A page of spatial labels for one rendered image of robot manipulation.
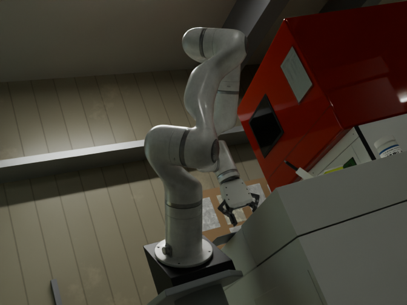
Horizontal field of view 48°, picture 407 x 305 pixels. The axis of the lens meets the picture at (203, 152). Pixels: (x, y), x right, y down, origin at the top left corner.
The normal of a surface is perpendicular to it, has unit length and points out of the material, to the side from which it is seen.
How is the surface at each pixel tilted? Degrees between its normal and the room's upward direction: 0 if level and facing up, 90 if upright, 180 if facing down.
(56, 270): 90
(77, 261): 90
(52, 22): 180
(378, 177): 90
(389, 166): 90
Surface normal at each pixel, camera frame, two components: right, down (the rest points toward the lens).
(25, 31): 0.34, 0.87
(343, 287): 0.22, -0.44
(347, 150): -0.92, 0.22
